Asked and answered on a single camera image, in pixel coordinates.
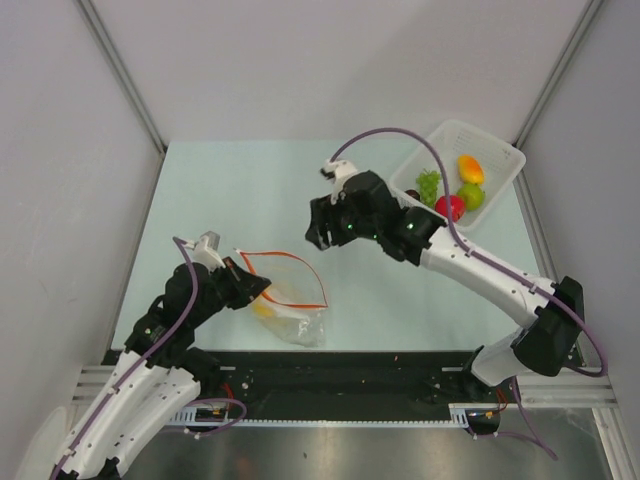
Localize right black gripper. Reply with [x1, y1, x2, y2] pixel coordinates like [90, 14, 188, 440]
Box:
[305, 192, 380, 251]

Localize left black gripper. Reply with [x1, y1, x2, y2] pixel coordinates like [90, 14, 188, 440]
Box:
[190, 255, 271, 326]

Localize clear zip top bag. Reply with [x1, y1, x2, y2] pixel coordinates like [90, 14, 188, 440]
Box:
[236, 249, 329, 348]

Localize brown fake fig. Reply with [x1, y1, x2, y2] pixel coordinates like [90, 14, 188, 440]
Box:
[405, 189, 420, 201]

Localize green fake grapes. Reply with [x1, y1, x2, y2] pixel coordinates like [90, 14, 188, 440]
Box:
[415, 169, 441, 208]

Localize red fake apple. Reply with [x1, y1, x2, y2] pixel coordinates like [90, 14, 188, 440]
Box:
[434, 195, 466, 222]

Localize green fake pear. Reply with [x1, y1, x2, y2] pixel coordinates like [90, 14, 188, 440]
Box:
[456, 183, 485, 212]

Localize orange fake mango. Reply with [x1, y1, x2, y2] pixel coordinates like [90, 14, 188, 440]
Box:
[457, 155, 485, 185]

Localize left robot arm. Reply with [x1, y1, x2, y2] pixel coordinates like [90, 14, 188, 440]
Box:
[49, 257, 271, 479]

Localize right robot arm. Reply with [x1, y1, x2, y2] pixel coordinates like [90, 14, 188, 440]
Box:
[305, 163, 584, 401]

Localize white plastic basket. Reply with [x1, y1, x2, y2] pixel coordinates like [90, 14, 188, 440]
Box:
[388, 120, 526, 232]

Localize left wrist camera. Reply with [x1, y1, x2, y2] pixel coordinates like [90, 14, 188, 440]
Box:
[192, 231, 225, 272]

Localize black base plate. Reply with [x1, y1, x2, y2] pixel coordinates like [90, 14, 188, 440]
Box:
[202, 351, 524, 422]

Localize white cable duct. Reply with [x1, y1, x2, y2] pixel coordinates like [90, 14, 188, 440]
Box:
[166, 404, 499, 435]

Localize aluminium rail right side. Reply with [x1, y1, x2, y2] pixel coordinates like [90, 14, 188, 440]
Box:
[514, 174, 577, 354]

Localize left aluminium frame post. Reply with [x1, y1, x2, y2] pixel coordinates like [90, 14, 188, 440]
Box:
[74, 0, 167, 154]

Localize aluminium frame post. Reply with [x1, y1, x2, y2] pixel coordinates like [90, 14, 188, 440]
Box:
[514, 0, 607, 147]
[74, 0, 167, 154]

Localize right aluminium frame post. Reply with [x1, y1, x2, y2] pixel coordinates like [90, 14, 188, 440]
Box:
[514, 0, 607, 147]

